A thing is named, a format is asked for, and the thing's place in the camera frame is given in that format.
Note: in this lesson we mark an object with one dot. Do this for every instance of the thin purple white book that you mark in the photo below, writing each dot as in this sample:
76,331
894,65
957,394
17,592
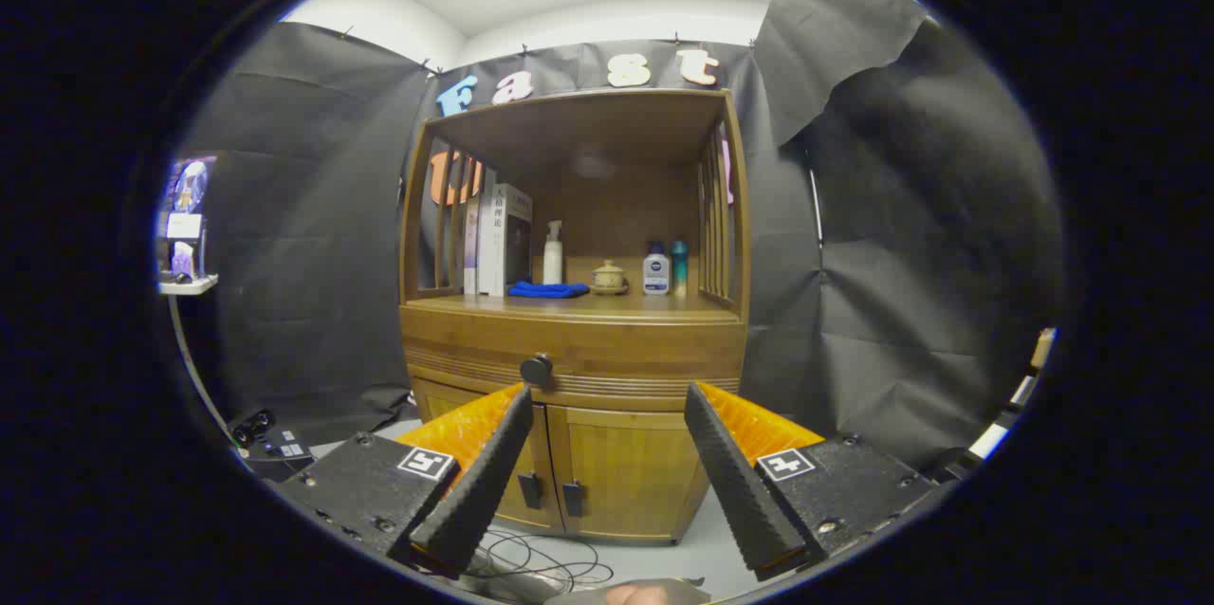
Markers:
470,245

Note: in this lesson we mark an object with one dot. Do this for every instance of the teal bottle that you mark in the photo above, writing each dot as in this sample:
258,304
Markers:
679,264

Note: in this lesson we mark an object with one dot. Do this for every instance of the beige lidded ceramic cup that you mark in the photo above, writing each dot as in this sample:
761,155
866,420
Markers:
608,278

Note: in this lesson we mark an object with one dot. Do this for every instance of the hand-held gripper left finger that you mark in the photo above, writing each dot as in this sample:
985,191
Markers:
484,491

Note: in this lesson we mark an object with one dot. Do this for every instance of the wooden cabinet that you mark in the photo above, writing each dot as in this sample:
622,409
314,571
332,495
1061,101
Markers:
616,197

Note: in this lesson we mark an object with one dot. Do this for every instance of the wooden countertop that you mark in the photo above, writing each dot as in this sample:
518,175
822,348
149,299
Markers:
664,304

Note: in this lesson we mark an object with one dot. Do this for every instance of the black drawer knob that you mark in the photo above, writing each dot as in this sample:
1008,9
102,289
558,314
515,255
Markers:
536,370

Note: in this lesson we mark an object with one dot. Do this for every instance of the wooden drawer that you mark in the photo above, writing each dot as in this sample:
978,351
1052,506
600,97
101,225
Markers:
645,354

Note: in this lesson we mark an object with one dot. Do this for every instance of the thick white book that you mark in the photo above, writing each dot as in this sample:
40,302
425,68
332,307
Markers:
493,240

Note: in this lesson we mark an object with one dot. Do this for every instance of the blue cloth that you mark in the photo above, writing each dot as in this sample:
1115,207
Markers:
548,289

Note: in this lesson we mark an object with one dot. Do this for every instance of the white lotion bottle blue cap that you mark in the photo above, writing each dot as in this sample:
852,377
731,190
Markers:
656,275

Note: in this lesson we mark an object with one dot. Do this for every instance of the black device with stickers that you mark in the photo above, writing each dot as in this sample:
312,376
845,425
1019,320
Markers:
280,453

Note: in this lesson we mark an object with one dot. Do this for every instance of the black backdrop cloth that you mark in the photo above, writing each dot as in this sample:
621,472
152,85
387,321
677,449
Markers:
303,235

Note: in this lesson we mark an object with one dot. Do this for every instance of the white pump bottle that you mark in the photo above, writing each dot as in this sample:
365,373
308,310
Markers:
553,264

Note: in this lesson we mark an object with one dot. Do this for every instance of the white wall shelf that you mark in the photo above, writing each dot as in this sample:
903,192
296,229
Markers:
190,284

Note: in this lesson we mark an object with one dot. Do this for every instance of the wooden cabinet door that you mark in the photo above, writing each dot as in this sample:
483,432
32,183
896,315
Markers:
436,399
626,472

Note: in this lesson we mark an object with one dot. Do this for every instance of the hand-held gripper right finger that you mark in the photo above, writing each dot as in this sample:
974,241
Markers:
740,491

